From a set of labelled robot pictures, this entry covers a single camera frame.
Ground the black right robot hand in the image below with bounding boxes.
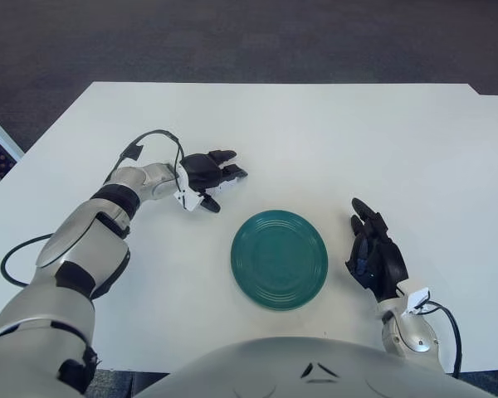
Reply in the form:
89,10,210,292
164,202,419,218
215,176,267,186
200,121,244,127
344,197,410,300

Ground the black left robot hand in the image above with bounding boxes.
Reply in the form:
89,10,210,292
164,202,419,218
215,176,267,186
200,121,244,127
178,149,249,215

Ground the green round plate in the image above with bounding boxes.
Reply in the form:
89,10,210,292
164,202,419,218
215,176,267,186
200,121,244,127
231,210,330,311

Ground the grey robot torso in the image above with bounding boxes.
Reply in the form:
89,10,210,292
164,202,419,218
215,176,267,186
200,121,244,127
134,336,498,398

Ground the white shelf board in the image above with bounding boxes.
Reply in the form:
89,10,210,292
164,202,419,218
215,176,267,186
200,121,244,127
0,106,25,161

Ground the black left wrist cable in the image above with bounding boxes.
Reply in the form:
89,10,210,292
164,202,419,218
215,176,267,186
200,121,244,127
105,130,184,187

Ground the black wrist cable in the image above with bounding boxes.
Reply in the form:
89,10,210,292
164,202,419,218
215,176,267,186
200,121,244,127
425,300,464,378
105,130,184,187

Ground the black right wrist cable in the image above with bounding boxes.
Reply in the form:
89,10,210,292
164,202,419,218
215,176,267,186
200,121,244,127
425,300,464,378

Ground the black left upper arm cable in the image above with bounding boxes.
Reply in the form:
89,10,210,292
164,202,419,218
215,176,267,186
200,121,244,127
0,233,53,288

